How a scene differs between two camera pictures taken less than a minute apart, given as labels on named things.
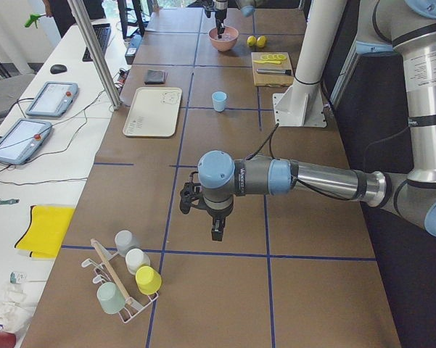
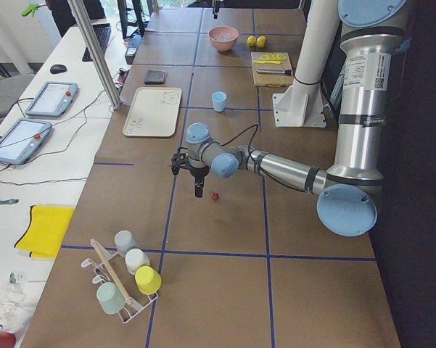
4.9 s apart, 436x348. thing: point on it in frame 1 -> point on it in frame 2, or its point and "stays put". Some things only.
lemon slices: (270, 56) stays put
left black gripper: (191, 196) -> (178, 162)
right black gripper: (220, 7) -> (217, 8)
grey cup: (125, 241) stays put
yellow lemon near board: (261, 41) stays put
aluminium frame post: (96, 52) stays put
